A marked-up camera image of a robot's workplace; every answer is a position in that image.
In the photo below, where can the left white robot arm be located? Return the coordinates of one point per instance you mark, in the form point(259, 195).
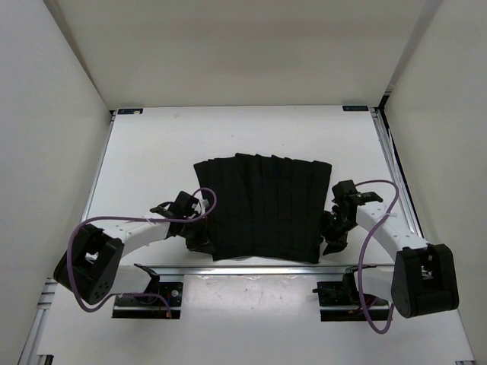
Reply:
point(91, 268)

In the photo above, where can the aluminium frame rail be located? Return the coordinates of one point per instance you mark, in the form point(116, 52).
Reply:
point(386, 143)

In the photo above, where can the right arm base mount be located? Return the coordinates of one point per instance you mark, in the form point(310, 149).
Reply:
point(339, 301)

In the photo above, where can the right blue corner sticker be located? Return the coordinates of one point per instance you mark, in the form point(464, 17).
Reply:
point(355, 108)

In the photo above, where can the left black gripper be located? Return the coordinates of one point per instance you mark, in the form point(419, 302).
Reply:
point(202, 242)

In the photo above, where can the black pleated skirt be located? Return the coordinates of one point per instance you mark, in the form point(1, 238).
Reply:
point(267, 207)

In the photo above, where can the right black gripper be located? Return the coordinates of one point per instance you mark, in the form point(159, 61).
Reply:
point(335, 243)

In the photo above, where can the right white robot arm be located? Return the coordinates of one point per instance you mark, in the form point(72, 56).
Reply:
point(423, 280)

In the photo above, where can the blue corner sticker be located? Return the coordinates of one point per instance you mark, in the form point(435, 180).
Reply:
point(130, 111)
point(355, 108)

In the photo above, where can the left blue corner sticker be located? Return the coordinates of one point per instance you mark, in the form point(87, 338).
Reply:
point(130, 111)

